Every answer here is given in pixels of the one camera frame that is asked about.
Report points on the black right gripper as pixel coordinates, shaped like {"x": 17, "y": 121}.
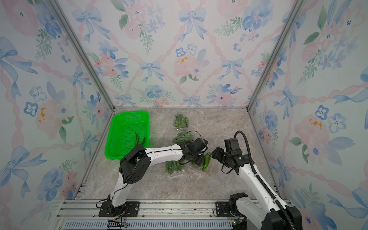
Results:
{"x": 218, "y": 151}

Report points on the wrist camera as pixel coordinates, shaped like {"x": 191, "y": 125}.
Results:
{"x": 200, "y": 145}
{"x": 232, "y": 147}

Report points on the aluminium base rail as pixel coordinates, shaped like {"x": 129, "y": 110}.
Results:
{"x": 152, "y": 215}

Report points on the clear pepper container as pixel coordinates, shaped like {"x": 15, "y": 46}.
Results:
{"x": 205, "y": 165}
{"x": 173, "y": 167}
{"x": 183, "y": 137}
{"x": 181, "y": 121}

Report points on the aluminium corner post left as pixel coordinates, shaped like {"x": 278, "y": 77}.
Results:
{"x": 67, "y": 28}

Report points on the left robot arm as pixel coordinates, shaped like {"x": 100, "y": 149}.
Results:
{"x": 135, "y": 164}

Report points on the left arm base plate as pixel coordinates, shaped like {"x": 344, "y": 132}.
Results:
{"x": 129, "y": 209}

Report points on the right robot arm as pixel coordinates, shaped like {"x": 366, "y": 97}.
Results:
{"x": 271, "y": 212}

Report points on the aluminium corner post right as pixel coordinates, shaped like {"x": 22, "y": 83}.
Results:
{"x": 286, "y": 31}

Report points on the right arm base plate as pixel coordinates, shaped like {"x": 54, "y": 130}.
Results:
{"x": 222, "y": 209}

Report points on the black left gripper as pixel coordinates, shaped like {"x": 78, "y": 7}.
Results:
{"x": 200, "y": 162}

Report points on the aluminium corner post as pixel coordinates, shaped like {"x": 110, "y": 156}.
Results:
{"x": 286, "y": 31}
{"x": 67, "y": 28}

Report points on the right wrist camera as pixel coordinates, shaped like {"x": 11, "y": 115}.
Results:
{"x": 232, "y": 147}

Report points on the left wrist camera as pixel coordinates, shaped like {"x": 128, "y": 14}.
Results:
{"x": 200, "y": 145}

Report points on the green plastic basket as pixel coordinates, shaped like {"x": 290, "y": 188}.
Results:
{"x": 121, "y": 135}

